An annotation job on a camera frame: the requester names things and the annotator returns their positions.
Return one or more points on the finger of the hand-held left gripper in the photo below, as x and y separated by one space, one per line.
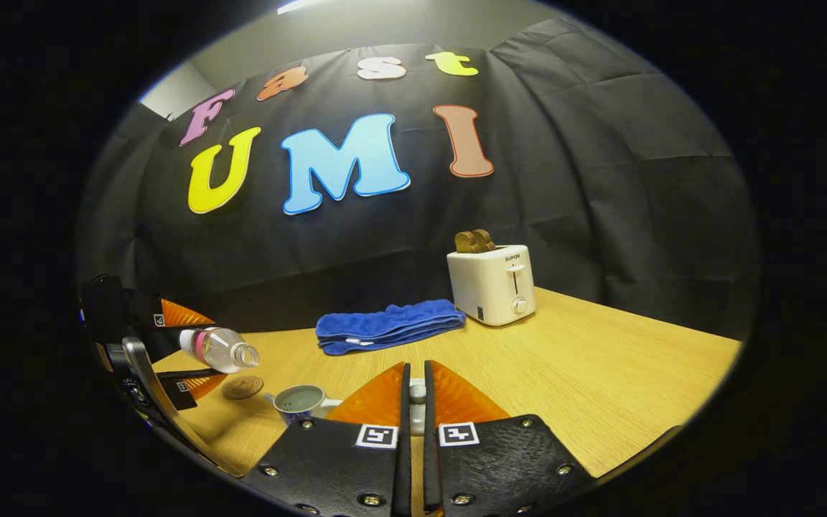
176 316
187 388

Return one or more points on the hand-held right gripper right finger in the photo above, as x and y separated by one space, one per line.
429 467

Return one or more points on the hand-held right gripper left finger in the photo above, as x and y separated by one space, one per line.
405 467

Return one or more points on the clear plastic water bottle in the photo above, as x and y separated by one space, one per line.
220 350

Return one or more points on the round brown coaster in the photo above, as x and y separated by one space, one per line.
243 388

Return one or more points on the white blue-patterned teacup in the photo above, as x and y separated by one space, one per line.
298 402

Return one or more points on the folded blue towel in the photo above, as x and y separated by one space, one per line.
385 327

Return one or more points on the white toaster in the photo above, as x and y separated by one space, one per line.
489 287

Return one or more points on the brown bread slice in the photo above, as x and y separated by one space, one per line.
487 240
465 243

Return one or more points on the black backdrop cloth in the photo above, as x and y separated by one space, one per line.
600 179

